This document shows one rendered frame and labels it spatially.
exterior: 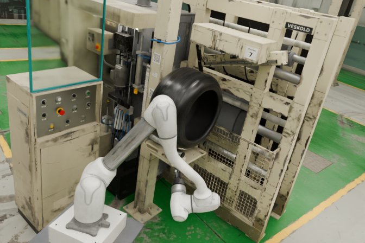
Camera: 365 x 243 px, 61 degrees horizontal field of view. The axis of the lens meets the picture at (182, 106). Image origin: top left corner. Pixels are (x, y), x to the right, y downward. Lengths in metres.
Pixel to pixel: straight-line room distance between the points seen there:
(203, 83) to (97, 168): 0.90
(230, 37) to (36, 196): 1.84
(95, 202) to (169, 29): 1.27
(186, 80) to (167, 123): 0.62
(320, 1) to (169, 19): 10.01
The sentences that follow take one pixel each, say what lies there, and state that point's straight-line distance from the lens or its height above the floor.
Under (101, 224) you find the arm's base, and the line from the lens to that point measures 1.92.
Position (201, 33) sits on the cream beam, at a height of 1.73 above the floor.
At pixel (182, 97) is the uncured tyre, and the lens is 2.07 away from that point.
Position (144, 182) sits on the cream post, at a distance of 2.88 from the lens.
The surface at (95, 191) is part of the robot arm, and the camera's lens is 1.77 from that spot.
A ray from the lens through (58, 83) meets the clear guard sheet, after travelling 2.32.
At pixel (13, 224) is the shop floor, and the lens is 3.12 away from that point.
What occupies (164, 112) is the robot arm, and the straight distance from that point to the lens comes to 1.58.
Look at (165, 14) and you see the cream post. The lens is 2.29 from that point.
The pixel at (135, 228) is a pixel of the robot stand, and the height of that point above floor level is 0.65.
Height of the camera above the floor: 2.14
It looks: 23 degrees down
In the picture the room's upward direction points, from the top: 10 degrees clockwise
